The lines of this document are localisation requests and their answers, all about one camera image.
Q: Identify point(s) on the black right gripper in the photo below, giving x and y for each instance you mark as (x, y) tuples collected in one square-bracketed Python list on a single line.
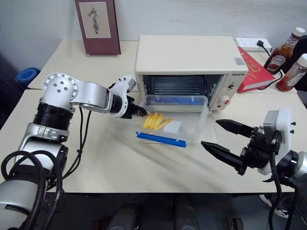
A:
[(260, 149)]

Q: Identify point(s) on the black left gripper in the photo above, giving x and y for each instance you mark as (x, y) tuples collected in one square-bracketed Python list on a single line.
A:
[(130, 109)]

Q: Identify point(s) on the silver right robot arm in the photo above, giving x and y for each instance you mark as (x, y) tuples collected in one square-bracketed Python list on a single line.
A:
[(298, 167)]

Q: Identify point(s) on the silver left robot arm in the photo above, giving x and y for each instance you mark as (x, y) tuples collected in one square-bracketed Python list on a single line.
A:
[(60, 92)]

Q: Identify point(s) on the white square food piece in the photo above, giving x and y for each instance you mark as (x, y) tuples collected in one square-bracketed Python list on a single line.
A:
[(173, 127)]

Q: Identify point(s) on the clear blue-clipped food container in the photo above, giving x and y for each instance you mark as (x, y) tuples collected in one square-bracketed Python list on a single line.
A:
[(172, 134)]

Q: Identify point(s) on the cream toaster oven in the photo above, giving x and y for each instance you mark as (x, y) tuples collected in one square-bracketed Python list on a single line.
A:
[(182, 57)]

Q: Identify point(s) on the yellow french fries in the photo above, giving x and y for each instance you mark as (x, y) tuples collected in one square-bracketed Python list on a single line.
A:
[(154, 121)]

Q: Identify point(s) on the red hardcover book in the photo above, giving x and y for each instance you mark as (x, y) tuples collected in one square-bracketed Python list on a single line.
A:
[(254, 69)]

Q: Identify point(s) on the white and black shoe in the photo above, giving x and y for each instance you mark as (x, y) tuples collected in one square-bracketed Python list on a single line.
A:
[(278, 208)]

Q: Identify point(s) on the red plastic ketchup bottle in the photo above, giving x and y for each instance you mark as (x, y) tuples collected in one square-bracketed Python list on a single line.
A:
[(291, 76)]

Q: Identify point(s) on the dark glass ketchup bottle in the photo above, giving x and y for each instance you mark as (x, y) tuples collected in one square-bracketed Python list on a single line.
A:
[(278, 57)]

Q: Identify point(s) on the maroon framed botanical box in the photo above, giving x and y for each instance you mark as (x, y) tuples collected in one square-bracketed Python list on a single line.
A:
[(97, 24)]

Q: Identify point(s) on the white power strip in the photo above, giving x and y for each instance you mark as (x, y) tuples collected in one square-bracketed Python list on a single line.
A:
[(249, 43)]

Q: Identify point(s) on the blue ribbed round object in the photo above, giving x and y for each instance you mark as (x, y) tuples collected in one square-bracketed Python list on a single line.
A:
[(26, 74)]

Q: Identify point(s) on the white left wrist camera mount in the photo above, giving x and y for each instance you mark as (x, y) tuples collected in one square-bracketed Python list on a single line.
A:
[(123, 83)]

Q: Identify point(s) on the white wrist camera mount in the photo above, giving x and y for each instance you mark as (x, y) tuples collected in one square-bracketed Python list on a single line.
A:
[(123, 83), (279, 124)]

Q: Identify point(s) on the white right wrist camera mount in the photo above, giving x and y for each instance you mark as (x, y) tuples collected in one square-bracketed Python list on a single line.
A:
[(279, 124)]

